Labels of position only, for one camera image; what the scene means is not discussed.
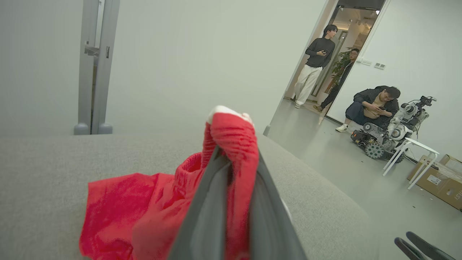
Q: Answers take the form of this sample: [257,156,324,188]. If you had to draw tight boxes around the small cardboard box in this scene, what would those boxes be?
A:
[439,154,462,174]

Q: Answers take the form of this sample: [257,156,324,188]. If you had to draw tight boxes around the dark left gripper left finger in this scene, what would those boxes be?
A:
[168,146,232,260]

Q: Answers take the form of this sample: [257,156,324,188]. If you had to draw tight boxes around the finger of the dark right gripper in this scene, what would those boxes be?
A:
[406,231,456,260]
[395,237,426,260]

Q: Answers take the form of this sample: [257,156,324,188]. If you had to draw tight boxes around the red and white garment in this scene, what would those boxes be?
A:
[79,105,260,260]

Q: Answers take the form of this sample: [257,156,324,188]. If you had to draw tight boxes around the white stool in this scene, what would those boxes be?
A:
[383,137,440,190]

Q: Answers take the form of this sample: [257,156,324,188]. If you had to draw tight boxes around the large cardboard box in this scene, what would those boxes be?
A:
[407,156,462,211]

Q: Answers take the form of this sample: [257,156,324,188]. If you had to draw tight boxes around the grey partition post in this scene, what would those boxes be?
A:
[74,0,99,135]
[91,0,121,135]

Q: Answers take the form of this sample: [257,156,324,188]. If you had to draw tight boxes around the sitting person in dark jacket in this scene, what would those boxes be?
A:
[335,86,401,133]

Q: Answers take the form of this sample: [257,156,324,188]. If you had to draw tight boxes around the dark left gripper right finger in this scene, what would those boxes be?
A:
[248,152,308,260]

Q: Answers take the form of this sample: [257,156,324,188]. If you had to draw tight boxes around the person with glasses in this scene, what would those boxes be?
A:
[313,48,360,112]

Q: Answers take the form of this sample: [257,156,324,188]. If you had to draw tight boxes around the person in black sweater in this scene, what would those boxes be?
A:
[294,24,338,109]

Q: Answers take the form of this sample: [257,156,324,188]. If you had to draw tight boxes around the grey wheeled floor robot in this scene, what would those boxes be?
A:
[351,96,437,164]

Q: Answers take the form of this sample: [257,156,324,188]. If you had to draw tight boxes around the green potted plant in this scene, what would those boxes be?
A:
[330,51,352,87]

